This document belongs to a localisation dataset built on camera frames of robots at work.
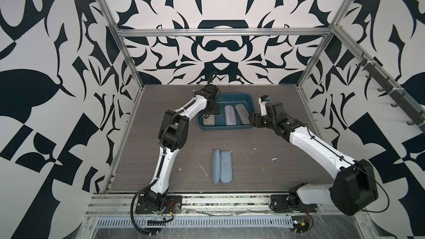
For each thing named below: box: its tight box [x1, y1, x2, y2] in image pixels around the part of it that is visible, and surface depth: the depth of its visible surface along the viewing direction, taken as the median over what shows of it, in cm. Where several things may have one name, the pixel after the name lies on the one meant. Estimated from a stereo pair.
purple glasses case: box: [224, 105, 237, 126], surface depth 102 cm
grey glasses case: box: [235, 103, 251, 125], surface depth 105 cm
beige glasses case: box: [203, 113, 215, 127], surface depth 100 cm
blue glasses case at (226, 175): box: [219, 150, 233, 184], surface depth 84 cm
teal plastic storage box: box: [197, 92, 255, 131], surface depth 103 cm
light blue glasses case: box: [212, 148, 221, 185], surface depth 82 cm
